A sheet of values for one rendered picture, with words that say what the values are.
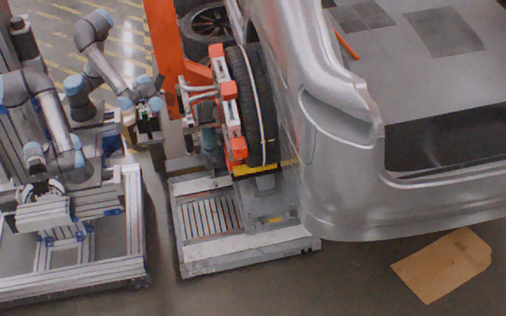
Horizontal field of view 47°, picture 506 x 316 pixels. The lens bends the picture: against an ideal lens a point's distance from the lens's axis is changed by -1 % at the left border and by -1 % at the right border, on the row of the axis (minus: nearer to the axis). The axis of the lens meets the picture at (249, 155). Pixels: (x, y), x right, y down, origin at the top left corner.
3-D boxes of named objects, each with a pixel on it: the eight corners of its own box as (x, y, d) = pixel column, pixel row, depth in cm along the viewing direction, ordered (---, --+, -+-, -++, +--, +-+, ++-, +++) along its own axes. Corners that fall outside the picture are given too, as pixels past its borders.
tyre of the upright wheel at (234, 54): (289, 178, 333) (299, 126, 273) (249, 186, 331) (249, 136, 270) (263, 81, 359) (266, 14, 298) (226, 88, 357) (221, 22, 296)
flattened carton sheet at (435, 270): (500, 260, 329) (501, 256, 326) (426, 306, 311) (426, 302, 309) (461, 226, 349) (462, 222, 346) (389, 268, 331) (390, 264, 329)
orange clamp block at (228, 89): (237, 98, 286) (238, 92, 278) (221, 102, 286) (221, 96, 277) (234, 85, 288) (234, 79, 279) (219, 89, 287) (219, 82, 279)
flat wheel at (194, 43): (169, 44, 479) (164, 19, 463) (235, 17, 504) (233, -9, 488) (211, 79, 437) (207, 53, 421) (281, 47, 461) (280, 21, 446)
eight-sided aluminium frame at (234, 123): (247, 179, 312) (237, 98, 275) (234, 182, 311) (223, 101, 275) (229, 118, 352) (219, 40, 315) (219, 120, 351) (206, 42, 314)
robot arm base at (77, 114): (69, 124, 321) (64, 110, 315) (71, 108, 332) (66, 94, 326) (97, 119, 322) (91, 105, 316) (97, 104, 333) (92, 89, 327)
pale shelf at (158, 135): (165, 141, 365) (164, 137, 363) (139, 147, 364) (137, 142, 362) (159, 101, 397) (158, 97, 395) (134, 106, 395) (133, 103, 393)
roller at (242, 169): (281, 168, 329) (281, 161, 325) (230, 179, 327) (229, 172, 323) (278, 161, 333) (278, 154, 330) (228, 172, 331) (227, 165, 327)
